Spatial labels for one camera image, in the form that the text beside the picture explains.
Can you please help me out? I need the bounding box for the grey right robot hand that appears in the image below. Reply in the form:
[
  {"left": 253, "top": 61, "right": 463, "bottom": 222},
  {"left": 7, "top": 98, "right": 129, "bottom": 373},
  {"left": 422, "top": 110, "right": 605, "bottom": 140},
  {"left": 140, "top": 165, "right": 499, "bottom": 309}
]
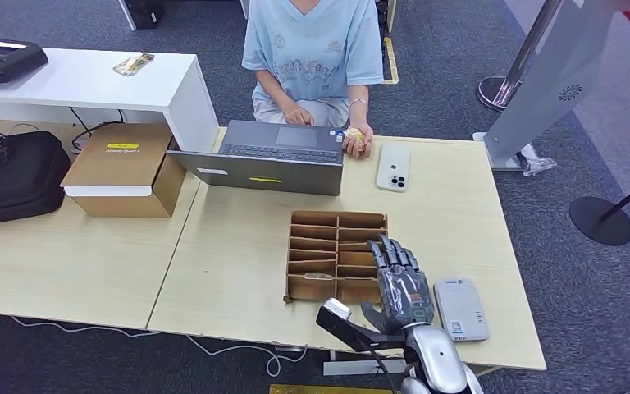
[{"left": 361, "top": 233, "right": 436, "bottom": 336}]

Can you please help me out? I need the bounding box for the person's left hand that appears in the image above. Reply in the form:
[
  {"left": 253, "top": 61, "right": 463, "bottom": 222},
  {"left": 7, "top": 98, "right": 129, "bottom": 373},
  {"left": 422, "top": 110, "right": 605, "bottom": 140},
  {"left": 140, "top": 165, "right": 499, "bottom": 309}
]
[{"left": 342, "top": 121, "right": 375, "bottom": 160}]

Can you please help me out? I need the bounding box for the person's right hand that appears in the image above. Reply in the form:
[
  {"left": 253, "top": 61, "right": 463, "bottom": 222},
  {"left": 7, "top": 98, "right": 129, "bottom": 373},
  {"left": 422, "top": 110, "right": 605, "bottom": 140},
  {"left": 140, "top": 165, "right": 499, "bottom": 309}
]
[{"left": 282, "top": 103, "right": 315, "bottom": 127}]

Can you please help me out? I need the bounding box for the pale grey card reader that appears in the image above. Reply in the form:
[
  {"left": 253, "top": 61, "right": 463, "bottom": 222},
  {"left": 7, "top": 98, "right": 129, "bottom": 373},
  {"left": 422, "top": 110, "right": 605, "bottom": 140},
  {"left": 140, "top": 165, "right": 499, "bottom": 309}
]
[{"left": 433, "top": 277, "right": 491, "bottom": 344}]

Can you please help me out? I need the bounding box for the person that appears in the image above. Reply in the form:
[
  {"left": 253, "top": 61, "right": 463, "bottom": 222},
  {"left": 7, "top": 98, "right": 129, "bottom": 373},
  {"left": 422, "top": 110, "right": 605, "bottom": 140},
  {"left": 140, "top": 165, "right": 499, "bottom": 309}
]
[{"left": 241, "top": 0, "right": 386, "bottom": 160}]

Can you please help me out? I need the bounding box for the brown cardboard card organizer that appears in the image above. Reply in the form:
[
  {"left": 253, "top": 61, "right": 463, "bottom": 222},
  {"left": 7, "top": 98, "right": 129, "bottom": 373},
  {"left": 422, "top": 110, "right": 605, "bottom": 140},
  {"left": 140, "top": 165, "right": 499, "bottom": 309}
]
[{"left": 283, "top": 210, "right": 390, "bottom": 305}]

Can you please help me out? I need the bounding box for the printed card stack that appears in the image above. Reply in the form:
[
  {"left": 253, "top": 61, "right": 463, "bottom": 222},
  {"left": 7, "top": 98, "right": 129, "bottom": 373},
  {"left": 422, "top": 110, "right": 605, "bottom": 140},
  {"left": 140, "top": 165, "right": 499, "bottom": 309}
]
[{"left": 112, "top": 53, "right": 157, "bottom": 77}]

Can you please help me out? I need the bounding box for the white smartphone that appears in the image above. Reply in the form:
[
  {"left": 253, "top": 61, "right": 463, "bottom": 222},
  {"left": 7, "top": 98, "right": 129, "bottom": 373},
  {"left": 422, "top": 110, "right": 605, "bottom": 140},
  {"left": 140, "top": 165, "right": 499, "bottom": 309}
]
[{"left": 376, "top": 144, "right": 412, "bottom": 194}]

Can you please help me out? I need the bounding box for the grey open laptop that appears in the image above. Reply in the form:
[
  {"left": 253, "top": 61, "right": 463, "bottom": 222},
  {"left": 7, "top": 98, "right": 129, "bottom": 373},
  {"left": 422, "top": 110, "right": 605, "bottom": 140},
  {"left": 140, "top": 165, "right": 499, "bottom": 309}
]
[{"left": 167, "top": 119, "right": 346, "bottom": 197}]

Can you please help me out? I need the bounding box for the yellow floor tape outline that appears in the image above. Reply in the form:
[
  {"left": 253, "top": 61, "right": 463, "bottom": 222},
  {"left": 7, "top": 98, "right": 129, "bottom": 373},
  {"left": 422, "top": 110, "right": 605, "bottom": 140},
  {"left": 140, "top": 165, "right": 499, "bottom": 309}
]
[{"left": 382, "top": 36, "right": 400, "bottom": 85}]

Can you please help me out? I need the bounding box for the yellow floor tape strip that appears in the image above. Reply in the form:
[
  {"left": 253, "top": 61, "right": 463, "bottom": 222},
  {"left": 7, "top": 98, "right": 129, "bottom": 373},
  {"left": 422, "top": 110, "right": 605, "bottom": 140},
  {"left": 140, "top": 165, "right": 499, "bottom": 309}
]
[{"left": 268, "top": 384, "right": 403, "bottom": 394}]

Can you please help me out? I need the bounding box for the black wheeled stand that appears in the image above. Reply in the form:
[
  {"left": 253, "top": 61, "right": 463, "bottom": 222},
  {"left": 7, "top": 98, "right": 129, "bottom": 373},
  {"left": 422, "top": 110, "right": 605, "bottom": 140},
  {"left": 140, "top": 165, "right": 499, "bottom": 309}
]
[{"left": 374, "top": 0, "right": 398, "bottom": 33}]

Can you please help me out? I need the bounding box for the clear plastic wrap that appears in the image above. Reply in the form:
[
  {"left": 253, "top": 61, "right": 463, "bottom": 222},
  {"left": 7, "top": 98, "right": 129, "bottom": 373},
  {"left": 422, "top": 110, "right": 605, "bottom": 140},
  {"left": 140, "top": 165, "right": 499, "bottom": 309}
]
[{"left": 516, "top": 144, "right": 559, "bottom": 178}]

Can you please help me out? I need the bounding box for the brown cardboard box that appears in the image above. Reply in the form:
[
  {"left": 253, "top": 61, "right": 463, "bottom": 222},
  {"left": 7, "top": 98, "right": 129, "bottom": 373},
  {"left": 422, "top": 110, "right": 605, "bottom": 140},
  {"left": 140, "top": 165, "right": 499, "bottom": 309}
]
[{"left": 60, "top": 122, "right": 187, "bottom": 218}]

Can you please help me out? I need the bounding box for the grey kiosk panel stand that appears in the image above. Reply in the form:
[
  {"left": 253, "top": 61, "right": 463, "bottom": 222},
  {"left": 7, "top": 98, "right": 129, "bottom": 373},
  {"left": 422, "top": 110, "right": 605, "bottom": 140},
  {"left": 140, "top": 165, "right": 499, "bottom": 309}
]
[{"left": 473, "top": 0, "right": 630, "bottom": 173}]

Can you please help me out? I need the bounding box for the white side shelf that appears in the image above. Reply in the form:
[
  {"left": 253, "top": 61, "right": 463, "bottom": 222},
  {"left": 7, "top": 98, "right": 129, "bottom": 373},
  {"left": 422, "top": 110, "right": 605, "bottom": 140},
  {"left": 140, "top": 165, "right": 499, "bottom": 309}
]
[{"left": 0, "top": 48, "right": 221, "bottom": 154}]

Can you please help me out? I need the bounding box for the black soft carry bag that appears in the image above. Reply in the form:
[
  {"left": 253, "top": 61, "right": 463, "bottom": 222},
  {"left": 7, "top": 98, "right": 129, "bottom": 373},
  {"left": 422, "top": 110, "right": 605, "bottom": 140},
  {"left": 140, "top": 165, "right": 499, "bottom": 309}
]
[{"left": 0, "top": 130, "right": 71, "bottom": 230}]

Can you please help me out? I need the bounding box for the black desktop device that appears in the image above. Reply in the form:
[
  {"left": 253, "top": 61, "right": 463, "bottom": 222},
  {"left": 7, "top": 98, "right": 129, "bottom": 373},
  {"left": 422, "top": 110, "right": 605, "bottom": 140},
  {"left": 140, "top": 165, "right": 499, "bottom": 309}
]
[{"left": 0, "top": 36, "right": 50, "bottom": 85}]

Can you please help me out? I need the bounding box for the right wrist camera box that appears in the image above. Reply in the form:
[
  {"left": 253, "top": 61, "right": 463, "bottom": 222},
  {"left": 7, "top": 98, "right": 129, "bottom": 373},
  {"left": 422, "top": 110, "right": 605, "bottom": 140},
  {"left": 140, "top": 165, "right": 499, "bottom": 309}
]
[{"left": 316, "top": 297, "right": 409, "bottom": 352}]

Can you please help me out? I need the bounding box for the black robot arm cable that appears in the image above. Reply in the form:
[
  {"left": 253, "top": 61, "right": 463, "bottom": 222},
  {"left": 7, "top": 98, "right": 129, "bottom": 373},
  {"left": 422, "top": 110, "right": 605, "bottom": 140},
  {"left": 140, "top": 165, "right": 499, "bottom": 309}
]
[{"left": 363, "top": 339, "right": 400, "bottom": 394}]

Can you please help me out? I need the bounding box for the white table bracket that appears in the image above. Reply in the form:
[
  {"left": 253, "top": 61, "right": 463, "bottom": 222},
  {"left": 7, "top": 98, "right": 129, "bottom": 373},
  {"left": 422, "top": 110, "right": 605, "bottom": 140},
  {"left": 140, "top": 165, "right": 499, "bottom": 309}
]
[{"left": 322, "top": 357, "right": 406, "bottom": 378}]

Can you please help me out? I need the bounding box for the chrome stanchion post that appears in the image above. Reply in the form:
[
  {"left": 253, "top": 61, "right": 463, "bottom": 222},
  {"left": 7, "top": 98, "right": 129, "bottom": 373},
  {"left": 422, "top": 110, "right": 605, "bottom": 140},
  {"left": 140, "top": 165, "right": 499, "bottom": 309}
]
[{"left": 476, "top": 0, "right": 565, "bottom": 113}]

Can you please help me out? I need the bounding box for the black cabinet white frame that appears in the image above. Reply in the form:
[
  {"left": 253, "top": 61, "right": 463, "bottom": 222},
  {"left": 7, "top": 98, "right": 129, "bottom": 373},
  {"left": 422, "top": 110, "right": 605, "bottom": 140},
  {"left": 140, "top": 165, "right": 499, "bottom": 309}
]
[{"left": 118, "top": 0, "right": 167, "bottom": 31}]

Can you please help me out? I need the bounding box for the white floor cable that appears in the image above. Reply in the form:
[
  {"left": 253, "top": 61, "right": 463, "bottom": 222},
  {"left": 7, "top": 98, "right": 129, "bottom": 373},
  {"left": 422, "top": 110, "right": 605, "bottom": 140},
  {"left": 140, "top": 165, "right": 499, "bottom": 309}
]
[{"left": 0, "top": 313, "right": 308, "bottom": 379}]

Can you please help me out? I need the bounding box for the black stanchion post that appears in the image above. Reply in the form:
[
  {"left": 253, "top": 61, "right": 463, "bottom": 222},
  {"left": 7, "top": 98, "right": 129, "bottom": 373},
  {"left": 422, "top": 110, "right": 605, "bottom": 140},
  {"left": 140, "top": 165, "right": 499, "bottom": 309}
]
[{"left": 568, "top": 168, "right": 630, "bottom": 247}]

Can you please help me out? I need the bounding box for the black power cable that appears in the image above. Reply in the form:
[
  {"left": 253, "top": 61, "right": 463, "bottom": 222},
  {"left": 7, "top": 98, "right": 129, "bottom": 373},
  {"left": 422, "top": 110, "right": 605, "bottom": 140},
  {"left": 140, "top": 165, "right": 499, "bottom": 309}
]
[{"left": 69, "top": 106, "right": 127, "bottom": 153}]

